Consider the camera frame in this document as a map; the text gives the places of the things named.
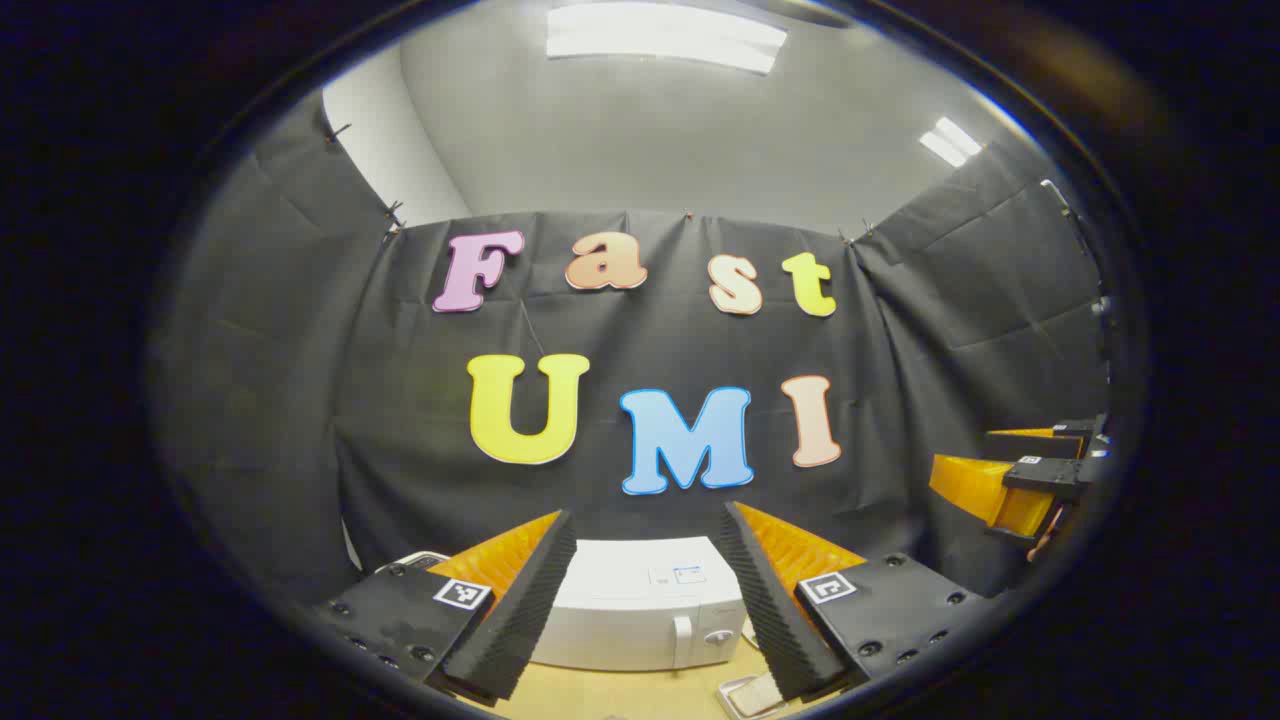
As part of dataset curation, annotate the white microwave oven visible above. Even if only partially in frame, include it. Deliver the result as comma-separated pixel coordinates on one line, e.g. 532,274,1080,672
530,537,749,673

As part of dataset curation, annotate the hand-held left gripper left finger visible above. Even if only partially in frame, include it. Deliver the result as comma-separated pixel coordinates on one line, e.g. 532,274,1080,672
310,508,579,706

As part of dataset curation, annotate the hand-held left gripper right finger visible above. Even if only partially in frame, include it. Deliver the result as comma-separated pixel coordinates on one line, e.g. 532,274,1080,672
722,500,1001,703

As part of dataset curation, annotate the black backdrop cloth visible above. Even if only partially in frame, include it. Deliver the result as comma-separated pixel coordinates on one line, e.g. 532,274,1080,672
150,95,1111,601

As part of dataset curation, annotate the white ribbed tray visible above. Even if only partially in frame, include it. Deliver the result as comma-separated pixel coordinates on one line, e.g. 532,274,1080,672
715,672,791,719

